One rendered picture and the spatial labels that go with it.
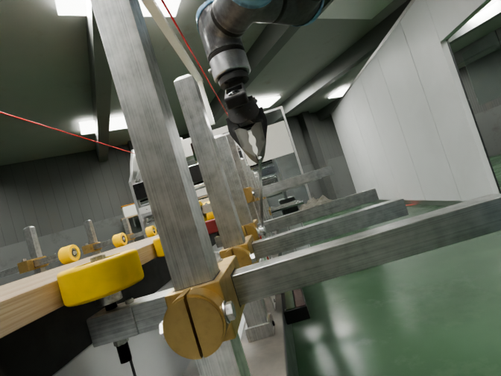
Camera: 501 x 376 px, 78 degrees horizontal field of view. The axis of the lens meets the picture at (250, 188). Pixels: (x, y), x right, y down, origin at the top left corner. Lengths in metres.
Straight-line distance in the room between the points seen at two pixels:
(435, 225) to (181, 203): 0.24
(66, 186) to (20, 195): 0.91
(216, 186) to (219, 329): 0.31
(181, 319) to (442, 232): 0.25
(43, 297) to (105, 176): 8.14
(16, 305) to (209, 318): 0.17
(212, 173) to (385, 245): 0.31
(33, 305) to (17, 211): 8.18
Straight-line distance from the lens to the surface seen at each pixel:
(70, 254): 1.65
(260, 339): 0.56
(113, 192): 8.42
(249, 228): 0.74
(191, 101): 0.56
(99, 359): 0.52
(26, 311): 0.36
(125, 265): 0.35
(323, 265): 0.32
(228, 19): 0.72
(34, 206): 8.49
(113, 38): 0.33
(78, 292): 0.35
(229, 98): 0.64
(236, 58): 0.74
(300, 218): 0.81
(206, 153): 0.53
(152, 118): 0.29
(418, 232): 0.34
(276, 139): 3.10
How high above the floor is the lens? 0.92
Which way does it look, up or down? 3 degrees up
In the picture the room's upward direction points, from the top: 17 degrees counter-clockwise
